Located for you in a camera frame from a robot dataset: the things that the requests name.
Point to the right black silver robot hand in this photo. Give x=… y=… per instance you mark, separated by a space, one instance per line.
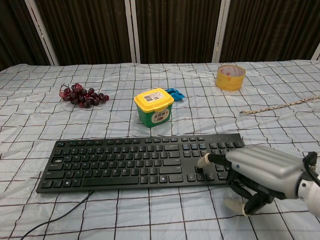
x=262 y=165

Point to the white partition frame post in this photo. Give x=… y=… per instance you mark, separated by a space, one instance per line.
x=220 y=32
x=317 y=53
x=133 y=50
x=41 y=32

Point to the yellow packing tape roll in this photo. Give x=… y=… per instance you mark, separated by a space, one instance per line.
x=230 y=83

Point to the dark curtain panel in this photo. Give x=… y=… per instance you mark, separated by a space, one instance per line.
x=175 y=30
x=270 y=30
x=15 y=32
x=87 y=30

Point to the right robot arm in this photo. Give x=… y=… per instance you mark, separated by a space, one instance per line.
x=310 y=190

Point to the light blue checked tablecloth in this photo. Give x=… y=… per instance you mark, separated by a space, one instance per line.
x=175 y=220

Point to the blue snack packet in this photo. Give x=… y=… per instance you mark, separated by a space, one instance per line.
x=177 y=94

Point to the black computer keyboard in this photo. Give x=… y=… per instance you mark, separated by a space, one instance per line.
x=112 y=160

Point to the green tub with yellow lid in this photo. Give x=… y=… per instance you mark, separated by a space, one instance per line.
x=153 y=107

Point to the dark red grape bunch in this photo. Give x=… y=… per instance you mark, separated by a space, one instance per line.
x=82 y=96

